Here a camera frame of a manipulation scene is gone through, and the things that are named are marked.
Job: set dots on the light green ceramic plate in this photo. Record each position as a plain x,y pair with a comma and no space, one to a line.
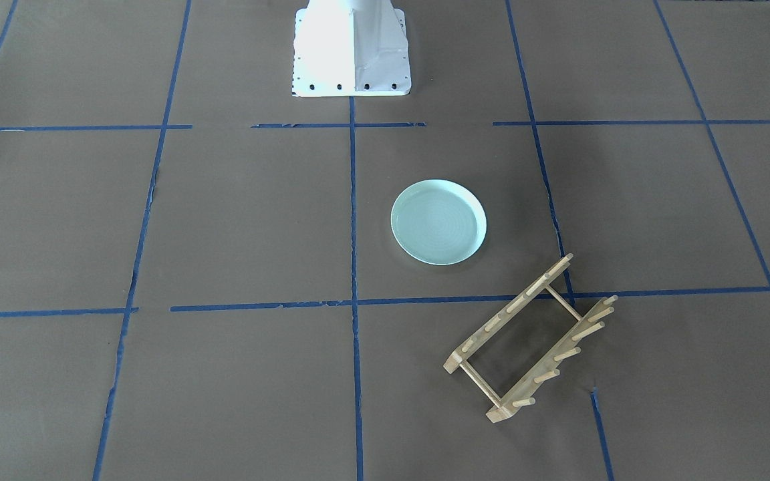
438,222

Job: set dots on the wooden plate rack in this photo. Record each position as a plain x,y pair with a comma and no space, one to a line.
524,343

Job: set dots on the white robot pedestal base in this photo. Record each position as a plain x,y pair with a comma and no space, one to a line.
350,49

